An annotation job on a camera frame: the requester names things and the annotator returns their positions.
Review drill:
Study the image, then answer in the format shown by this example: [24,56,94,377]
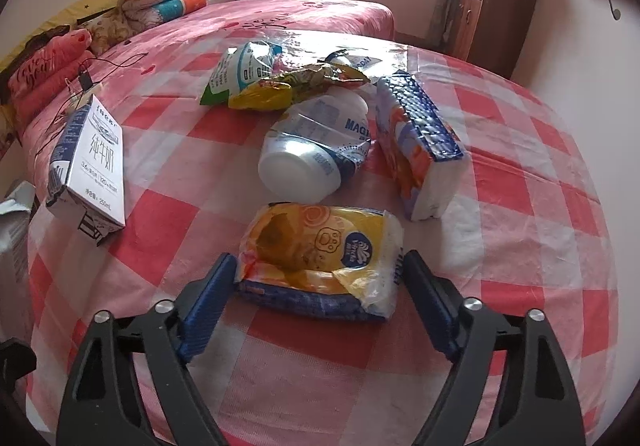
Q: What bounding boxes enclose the black charger with cable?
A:
[34,52,149,158]

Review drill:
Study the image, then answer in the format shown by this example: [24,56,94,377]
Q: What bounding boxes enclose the yellow snack wrapper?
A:
[227,62,369,111]

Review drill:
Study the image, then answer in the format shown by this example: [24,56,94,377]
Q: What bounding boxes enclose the yellow headboard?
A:
[1,0,117,70]

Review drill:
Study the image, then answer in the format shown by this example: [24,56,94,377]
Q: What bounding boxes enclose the pink folded pillows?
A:
[8,29,92,130]

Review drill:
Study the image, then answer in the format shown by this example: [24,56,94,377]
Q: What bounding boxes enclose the floral pillow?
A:
[81,8,134,56]

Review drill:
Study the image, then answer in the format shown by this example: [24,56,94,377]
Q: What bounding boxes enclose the white power strip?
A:
[64,83,103,116]

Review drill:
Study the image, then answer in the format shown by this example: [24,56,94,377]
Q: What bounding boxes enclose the crushed clear plastic bottle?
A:
[258,86,371,204]

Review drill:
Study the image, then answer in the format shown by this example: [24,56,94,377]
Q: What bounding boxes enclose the red white checkered plastic cloth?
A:
[27,29,617,445]

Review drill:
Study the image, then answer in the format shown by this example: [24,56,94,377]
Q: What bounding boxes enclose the brown wooden dresser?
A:
[447,0,537,79]

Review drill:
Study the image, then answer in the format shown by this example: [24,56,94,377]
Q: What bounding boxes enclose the yellow tissue pack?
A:
[235,202,404,322]

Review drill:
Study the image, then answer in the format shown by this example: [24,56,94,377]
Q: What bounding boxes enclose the blue orange tissue pack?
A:
[375,70,469,222]

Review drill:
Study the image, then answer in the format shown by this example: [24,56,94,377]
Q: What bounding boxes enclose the white milk carton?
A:
[46,96,126,244]

